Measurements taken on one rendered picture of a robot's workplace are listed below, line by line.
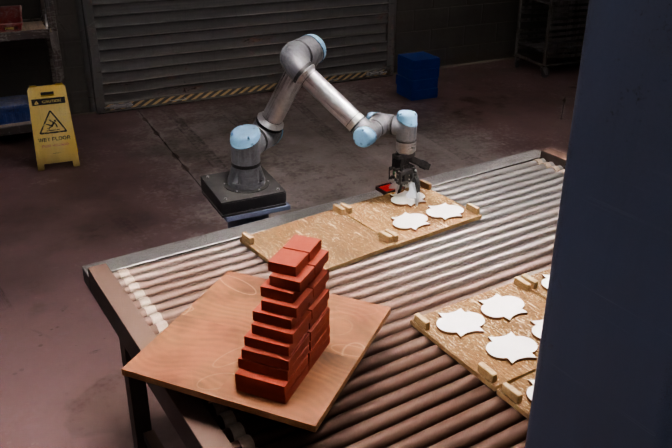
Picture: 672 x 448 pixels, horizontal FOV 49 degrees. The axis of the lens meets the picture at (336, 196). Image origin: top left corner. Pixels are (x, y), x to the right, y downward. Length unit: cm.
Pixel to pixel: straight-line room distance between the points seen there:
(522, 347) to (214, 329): 82
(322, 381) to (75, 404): 189
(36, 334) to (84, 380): 49
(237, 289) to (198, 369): 36
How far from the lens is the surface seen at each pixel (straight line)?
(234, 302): 205
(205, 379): 179
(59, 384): 362
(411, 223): 268
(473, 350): 207
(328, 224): 268
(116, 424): 334
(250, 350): 169
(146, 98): 722
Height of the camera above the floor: 213
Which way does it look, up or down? 24 degrees down
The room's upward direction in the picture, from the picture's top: straight up
